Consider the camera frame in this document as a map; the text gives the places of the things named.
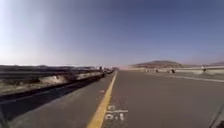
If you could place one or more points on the yellow painted line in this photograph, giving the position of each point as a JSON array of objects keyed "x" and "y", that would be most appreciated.
[{"x": 104, "y": 105}]

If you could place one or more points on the brown hill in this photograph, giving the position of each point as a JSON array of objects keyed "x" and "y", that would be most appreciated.
[{"x": 158, "y": 63}]

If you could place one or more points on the white painted road marking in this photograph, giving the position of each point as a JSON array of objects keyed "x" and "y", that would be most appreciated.
[{"x": 115, "y": 113}]

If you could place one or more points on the grey asphalt road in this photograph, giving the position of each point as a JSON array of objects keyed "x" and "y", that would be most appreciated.
[{"x": 156, "y": 100}]

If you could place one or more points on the metal guardrail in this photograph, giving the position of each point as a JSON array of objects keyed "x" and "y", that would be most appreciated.
[{"x": 43, "y": 72}]

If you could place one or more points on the white painted line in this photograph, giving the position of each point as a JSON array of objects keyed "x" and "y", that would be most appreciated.
[{"x": 190, "y": 77}]

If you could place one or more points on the pale concrete barrier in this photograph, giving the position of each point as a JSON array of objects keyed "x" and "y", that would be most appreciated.
[{"x": 196, "y": 69}]

